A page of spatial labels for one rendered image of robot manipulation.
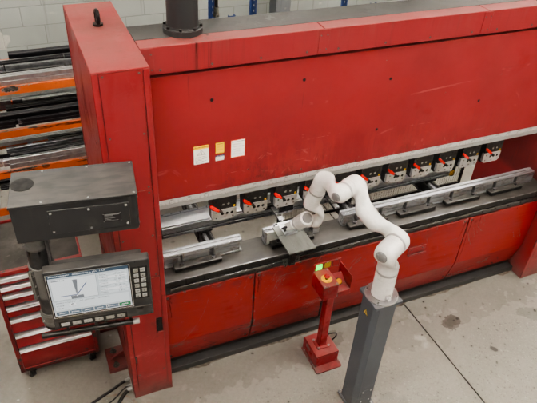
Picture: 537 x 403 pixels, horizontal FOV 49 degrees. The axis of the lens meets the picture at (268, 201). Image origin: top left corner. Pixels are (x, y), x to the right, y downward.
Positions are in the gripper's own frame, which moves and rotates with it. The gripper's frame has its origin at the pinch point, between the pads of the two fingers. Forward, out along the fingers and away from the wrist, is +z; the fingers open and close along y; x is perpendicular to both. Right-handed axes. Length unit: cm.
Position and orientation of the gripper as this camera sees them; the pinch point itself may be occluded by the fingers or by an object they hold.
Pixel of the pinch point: (289, 228)
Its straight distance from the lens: 371.0
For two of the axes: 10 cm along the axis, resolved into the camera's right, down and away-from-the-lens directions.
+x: 2.6, 9.5, -1.5
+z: -3.0, 2.3, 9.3
